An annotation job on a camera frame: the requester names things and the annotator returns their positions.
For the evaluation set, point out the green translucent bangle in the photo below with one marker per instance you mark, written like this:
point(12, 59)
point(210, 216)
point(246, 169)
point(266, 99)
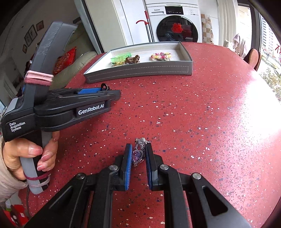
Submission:
point(120, 59)

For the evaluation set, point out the black claw hair clip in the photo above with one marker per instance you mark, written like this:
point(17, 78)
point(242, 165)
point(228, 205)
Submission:
point(104, 87)

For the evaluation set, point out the purple heart pendant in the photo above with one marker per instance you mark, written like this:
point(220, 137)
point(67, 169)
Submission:
point(138, 154)

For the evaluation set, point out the person's left hand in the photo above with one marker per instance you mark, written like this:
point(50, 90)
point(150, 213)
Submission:
point(13, 150)

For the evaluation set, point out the beige sofa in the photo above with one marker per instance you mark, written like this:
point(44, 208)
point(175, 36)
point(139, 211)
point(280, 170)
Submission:
point(78, 52)

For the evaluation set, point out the red handled mop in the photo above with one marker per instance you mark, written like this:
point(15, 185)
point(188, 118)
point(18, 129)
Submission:
point(147, 26)

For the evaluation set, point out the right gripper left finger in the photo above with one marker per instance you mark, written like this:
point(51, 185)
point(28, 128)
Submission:
point(86, 200)

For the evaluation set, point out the white cabinet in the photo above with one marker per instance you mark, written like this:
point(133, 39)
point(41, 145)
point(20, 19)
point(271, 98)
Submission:
point(118, 23)

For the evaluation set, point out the framed wall pictures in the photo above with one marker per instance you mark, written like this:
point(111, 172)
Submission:
point(31, 35)

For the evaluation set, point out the checkered hanging cloth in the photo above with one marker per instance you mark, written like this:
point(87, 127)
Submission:
point(207, 29)

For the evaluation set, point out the white washing machine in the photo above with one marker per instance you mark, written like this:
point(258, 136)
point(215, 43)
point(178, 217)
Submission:
point(175, 22)

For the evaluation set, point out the beige sleeve forearm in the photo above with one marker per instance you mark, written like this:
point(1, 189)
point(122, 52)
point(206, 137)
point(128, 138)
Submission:
point(9, 185)

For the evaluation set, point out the brown round chair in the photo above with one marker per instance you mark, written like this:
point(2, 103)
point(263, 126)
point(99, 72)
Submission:
point(253, 58)

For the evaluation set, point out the red embroidered cushion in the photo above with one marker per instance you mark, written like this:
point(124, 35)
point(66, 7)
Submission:
point(64, 61)

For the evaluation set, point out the grey jewelry tray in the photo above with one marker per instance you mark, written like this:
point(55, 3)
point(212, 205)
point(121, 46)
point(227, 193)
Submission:
point(158, 58)

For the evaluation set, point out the pink hair band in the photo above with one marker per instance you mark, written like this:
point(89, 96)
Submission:
point(38, 78)

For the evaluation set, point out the white dryer machine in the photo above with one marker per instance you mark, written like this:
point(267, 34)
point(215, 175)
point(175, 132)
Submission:
point(193, 2)

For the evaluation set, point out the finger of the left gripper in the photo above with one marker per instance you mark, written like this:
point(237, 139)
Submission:
point(85, 91)

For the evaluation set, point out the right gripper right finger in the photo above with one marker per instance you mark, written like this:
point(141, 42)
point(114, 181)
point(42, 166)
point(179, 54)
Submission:
point(189, 200)

